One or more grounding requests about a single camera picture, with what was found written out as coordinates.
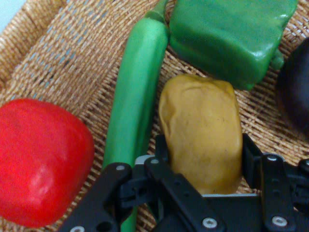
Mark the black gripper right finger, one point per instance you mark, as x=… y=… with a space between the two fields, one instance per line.
x=275 y=183

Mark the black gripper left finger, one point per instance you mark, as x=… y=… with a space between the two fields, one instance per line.
x=154 y=191

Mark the yellow-brown toy potato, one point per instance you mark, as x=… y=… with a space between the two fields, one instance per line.
x=202 y=133

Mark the light green toy zucchini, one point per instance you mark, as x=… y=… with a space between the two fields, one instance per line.
x=137 y=96

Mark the dark purple toy eggplant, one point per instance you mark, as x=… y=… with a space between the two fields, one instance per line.
x=299 y=84

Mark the red toy bell pepper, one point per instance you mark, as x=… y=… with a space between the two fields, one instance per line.
x=41 y=157

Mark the woven wicker basket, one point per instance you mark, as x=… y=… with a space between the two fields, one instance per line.
x=72 y=60

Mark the green toy bell pepper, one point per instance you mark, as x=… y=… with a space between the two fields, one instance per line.
x=224 y=36

